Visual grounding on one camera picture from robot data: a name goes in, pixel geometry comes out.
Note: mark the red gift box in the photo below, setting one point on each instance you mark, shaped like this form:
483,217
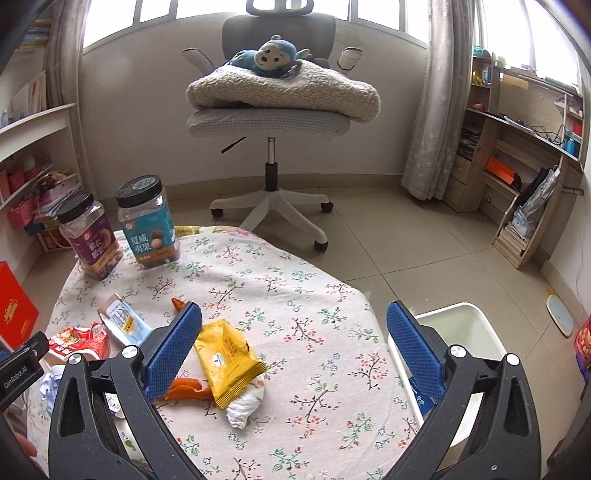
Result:
18,314

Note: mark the grey white office chair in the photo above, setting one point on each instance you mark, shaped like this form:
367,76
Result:
297,20

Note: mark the red snack bag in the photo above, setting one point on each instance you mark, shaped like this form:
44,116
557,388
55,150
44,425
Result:
92,343

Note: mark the right lace curtain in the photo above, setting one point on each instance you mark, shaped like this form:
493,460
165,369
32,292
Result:
438,123

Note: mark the crumpled white tissue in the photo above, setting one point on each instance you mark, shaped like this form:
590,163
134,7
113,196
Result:
245,404

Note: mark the purple label nut jar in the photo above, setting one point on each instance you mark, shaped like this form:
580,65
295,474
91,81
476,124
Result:
84,225

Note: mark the left curtain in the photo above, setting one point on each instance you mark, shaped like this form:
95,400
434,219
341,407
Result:
63,55

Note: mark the cream fleece blanket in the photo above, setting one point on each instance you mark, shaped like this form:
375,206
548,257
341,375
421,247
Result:
307,87

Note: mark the teal label nut jar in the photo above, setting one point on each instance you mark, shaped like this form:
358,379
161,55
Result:
144,217

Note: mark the white bookshelf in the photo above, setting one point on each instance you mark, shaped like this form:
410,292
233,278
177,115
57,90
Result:
36,138

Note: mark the yellow snack wrapper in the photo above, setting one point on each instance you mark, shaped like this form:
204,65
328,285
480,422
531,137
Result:
228,361

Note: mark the white trash bin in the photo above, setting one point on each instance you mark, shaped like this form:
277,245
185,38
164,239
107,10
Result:
461,323

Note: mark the silver plastic bag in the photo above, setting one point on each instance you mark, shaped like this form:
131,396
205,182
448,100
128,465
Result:
529,211

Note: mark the blue white paper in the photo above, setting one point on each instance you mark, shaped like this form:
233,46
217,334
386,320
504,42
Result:
49,387

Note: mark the orange peel piece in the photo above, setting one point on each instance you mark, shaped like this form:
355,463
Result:
184,388
178,304

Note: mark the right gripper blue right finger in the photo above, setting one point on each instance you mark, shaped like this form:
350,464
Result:
504,442

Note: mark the blue white scale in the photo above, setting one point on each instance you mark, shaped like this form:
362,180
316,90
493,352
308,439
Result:
560,315

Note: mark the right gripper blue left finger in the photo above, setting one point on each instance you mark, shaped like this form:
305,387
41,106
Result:
104,423

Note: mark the small blue white carton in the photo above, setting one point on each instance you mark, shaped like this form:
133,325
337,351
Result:
122,322

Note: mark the blue monkey plush toy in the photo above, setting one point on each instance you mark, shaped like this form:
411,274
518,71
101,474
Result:
274,59

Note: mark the floral tablecloth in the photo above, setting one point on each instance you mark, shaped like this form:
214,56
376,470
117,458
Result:
334,403

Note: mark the wooden desk shelf unit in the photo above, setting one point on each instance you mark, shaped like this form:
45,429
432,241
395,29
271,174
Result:
516,127

